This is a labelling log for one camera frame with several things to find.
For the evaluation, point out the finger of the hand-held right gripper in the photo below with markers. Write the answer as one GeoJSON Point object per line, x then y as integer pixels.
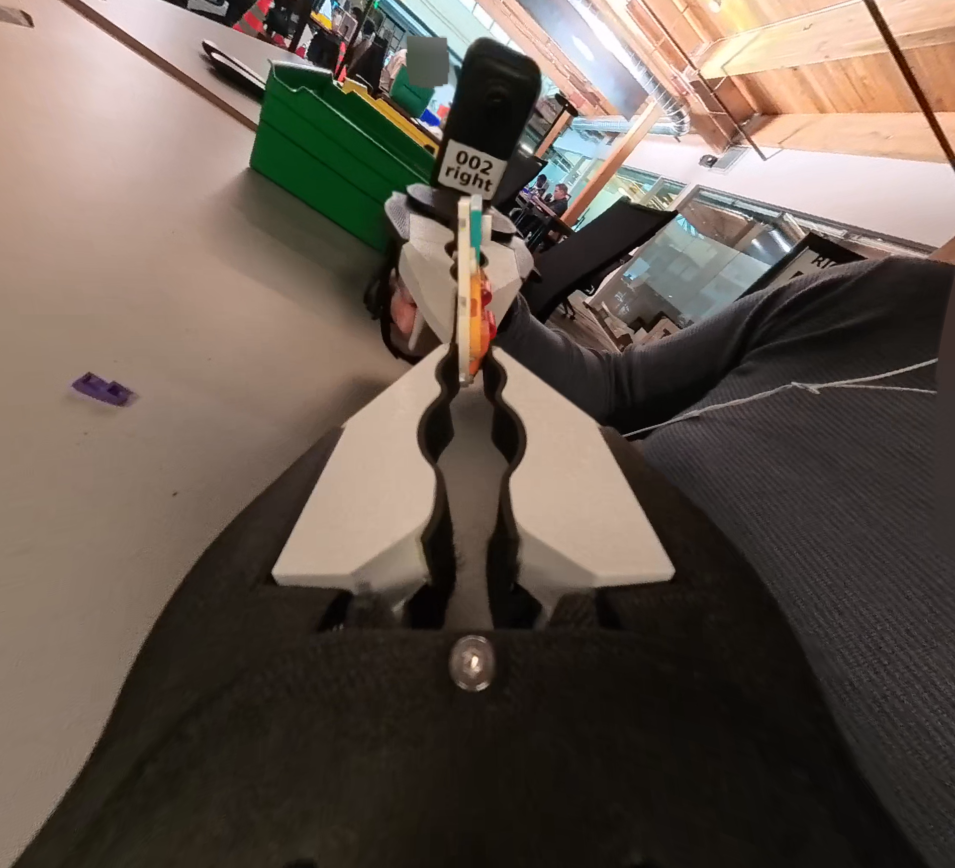
{"type": "Point", "coordinates": [429, 286]}
{"type": "Point", "coordinates": [511, 286]}

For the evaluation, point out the printed tag sign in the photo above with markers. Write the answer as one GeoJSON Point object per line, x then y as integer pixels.
{"type": "Point", "coordinates": [813, 260]}

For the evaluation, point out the orange traffic cone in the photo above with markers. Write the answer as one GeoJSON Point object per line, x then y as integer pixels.
{"type": "Point", "coordinates": [254, 14]}

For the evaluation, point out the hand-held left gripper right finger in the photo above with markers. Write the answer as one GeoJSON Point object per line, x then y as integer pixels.
{"type": "Point", "coordinates": [582, 495]}

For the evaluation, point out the black office chair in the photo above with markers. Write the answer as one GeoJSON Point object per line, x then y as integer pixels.
{"type": "Point", "coordinates": [612, 249]}

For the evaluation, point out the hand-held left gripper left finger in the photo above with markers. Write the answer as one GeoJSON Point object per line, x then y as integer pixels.
{"type": "Point", "coordinates": [358, 495]}

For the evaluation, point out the purple toy brick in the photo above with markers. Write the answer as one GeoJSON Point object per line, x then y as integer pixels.
{"type": "Point", "coordinates": [101, 390]}

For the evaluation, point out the green plastic bin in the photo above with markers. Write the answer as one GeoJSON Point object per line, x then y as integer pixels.
{"type": "Point", "coordinates": [313, 159]}

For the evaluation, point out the colourful brick plate assembly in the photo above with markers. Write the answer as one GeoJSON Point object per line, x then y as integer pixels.
{"type": "Point", "coordinates": [470, 271]}

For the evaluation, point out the person's right hand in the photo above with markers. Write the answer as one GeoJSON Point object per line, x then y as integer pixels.
{"type": "Point", "coordinates": [403, 308]}

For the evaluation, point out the person's right forearm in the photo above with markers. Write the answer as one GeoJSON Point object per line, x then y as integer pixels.
{"type": "Point", "coordinates": [671, 375]}

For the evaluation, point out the yellow plastic bin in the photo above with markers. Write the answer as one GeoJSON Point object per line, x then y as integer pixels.
{"type": "Point", "coordinates": [395, 117]}

